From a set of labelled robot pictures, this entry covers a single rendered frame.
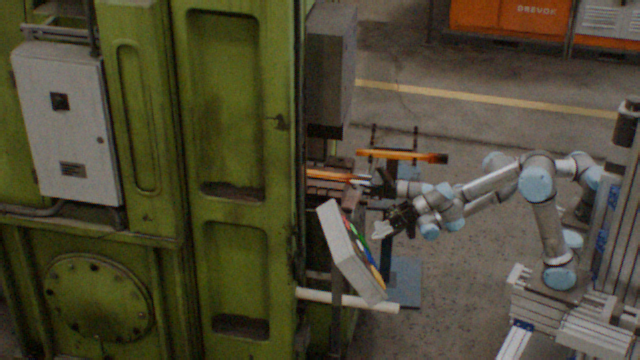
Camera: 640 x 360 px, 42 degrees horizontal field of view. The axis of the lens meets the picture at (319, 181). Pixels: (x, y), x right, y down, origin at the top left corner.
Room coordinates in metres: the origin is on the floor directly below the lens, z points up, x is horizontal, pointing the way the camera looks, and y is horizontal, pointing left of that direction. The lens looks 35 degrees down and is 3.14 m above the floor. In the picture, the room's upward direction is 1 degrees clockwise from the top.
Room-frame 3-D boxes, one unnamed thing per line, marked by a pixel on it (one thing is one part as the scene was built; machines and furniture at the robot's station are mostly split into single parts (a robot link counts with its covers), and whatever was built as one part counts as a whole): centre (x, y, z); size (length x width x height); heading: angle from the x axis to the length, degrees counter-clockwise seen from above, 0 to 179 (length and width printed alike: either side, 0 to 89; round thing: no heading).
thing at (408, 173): (3.47, -0.36, 0.65); 0.40 x 0.30 x 0.02; 174
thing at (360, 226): (3.12, 0.09, 0.69); 0.56 x 0.38 x 0.45; 78
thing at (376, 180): (3.00, -0.28, 0.97); 0.12 x 0.08 x 0.09; 78
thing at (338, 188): (3.06, 0.09, 0.96); 0.42 x 0.20 x 0.09; 78
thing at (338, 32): (3.10, 0.08, 1.56); 0.42 x 0.39 x 0.40; 78
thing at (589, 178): (3.03, -1.22, 0.98); 0.13 x 0.12 x 0.14; 13
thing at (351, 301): (2.66, -0.13, 0.62); 0.44 x 0.05 x 0.05; 78
